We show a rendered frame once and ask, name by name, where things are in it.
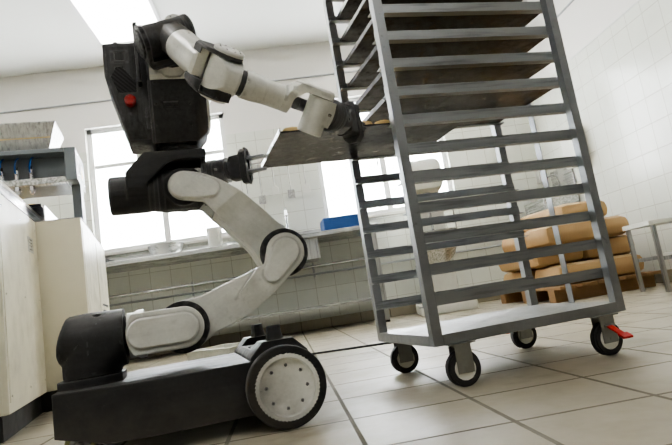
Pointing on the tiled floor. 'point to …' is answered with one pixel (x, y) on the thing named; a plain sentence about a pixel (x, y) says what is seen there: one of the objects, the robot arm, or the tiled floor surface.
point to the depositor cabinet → (67, 285)
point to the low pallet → (582, 289)
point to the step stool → (655, 249)
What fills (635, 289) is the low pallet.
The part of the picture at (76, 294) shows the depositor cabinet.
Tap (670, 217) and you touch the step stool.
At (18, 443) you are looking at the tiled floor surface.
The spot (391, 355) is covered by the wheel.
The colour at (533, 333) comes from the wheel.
